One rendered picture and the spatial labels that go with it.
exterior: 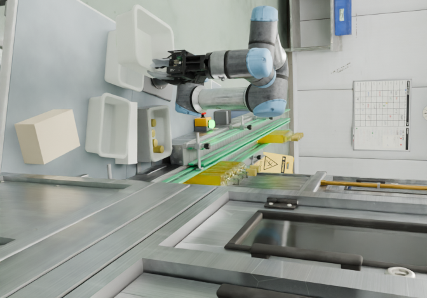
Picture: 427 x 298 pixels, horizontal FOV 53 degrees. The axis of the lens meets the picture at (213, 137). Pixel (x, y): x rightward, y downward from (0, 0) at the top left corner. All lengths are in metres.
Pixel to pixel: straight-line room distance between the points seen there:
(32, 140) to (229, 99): 0.74
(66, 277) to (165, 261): 0.13
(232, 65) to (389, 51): 6.63
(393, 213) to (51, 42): 1.10
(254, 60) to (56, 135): 0.63
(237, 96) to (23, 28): 0.77
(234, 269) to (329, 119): 7.27
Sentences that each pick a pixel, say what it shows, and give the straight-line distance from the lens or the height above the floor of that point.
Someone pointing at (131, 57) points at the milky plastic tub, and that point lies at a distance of 1.20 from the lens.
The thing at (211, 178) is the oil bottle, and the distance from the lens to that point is 1.85.
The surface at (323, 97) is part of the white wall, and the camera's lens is 7.76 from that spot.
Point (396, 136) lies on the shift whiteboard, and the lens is 7.74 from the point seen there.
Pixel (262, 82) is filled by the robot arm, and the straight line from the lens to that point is 1.19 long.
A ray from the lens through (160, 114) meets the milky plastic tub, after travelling 1.90.
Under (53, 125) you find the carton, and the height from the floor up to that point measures 0.83.
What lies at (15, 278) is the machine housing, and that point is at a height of 1.31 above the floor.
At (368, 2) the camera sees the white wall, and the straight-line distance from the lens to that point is 7.73.
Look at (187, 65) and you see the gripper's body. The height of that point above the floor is 1.24.
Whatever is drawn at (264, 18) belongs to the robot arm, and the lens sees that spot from 1.22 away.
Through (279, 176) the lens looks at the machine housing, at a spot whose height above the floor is 1.13.
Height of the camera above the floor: 1.74
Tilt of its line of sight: 23 degrees down
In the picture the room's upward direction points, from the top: 91 degrees clockwise
